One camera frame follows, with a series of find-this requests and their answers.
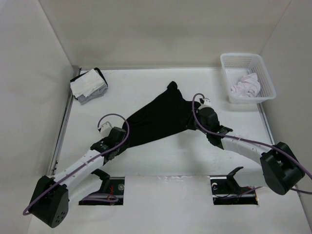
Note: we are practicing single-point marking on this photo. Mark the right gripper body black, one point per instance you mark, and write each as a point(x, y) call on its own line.
point(198, 115)

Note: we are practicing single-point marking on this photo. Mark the black tank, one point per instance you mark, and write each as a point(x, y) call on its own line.
point(168, 114)
point(97, 70)

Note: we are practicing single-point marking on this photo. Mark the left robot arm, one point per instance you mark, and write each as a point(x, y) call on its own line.
point(51, 198)

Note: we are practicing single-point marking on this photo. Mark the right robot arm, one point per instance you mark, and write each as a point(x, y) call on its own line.
point(279, 168)

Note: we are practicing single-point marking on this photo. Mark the grey folded tank top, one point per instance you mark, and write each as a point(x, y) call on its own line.
point(95, 94)

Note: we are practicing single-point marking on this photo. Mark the white folded tank top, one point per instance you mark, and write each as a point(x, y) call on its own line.
point(86, 84)

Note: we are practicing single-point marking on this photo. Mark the black folded tank top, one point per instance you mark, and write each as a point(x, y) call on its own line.
point(97, 70)

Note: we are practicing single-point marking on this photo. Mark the pink white garment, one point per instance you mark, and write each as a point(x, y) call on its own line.
point(247, 87)

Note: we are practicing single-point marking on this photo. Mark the white plastic basket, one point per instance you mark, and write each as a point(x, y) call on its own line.
point(236, 65)

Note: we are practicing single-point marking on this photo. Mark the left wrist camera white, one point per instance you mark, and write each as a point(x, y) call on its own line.
point(105, 129)

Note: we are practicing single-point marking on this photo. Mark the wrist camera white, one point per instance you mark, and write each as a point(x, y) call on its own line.
point(205, 103)
point(105, 129)

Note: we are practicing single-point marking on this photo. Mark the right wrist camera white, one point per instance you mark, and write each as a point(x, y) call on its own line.
point(205, 103)

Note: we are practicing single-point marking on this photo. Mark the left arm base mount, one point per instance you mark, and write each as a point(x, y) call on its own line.
point(110, 193)

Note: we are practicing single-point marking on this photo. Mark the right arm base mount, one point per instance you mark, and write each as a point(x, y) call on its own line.
point(226, 190)

